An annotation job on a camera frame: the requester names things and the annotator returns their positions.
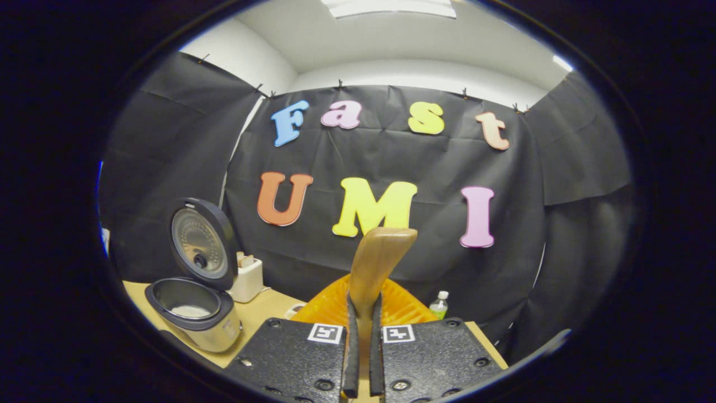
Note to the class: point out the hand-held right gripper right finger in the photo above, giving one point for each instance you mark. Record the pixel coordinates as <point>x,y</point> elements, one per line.
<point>376,358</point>

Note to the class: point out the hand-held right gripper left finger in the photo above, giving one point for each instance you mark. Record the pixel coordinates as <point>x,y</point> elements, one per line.
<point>351,358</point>

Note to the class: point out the wooden spoon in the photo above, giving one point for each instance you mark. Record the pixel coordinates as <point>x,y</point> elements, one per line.
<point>380,263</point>

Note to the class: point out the silver black rice cooker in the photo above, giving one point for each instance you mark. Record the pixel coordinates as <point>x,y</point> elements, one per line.
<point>212,330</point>

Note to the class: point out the white utensil holder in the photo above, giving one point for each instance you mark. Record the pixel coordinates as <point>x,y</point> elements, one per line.
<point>249,282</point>

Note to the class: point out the green label drink bottle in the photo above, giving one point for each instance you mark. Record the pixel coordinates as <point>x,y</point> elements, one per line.
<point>439,307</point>

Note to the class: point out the small ceiling light panel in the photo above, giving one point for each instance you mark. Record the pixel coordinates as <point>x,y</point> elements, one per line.
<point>562,62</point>

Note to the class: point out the large ceiling light panel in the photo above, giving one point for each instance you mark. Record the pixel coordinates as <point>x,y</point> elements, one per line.
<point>391,6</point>

